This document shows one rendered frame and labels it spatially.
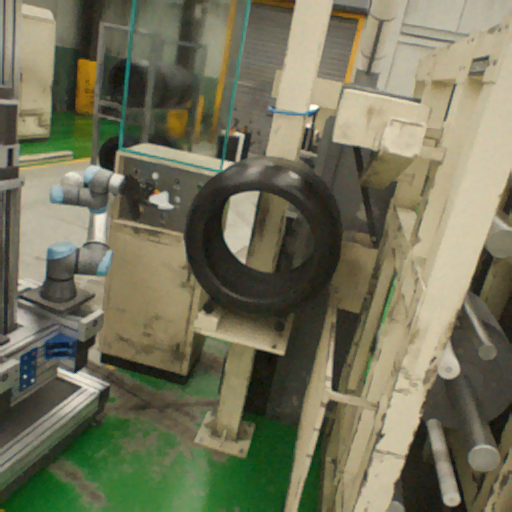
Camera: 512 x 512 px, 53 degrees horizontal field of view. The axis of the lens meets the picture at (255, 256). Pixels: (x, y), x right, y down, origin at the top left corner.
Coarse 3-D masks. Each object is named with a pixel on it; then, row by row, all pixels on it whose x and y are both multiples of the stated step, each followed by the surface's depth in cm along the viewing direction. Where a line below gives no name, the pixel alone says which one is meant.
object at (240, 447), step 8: (208, 416) 278; (248, 424) 276; (200, 432) 265; (208, 432) 266; (248, 432) 272; (200, 440) 259; (208, 440) 260; (216, 440) 262; (224, 440) 262; (240, 440) 265; (248, 440) 266; (216, 448) 256; (224, 448) 257; (232, 448) 258; (240, 448) 259; (248, 448) 261; (240, 456) 255
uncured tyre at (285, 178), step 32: (256, 160) 188; (288, 160) 196; (224, 192) 183; (288, 192) 179; (320, 192) 182; (192, 224) 189; (320, 224) 180; (192, 256) 193; (224, 256) 221; (320, 256) 184; (224, 288) 194; (256, 288) 220; (288, 288) 218; (320, 288) 190
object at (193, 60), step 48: (144, 0) 240; (192, 0) 236; (240, 0) 233; (144, 48) 247; (192, 48) 243; (240, 48) 239; (144, 96) 254; (192, 96) 250; (144, 144) 262; (192, 144) 257
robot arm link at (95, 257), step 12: (108, 204) 238; (96, 216) 231; (108, 216) 236; (96, 228) 228; (96, 240) 224; (84, 252) 219; (96, 252) 220; (108, 252) 223; (84, 264) 218; (96, 264) 219; (108, 264) 221; (96, 276) 223
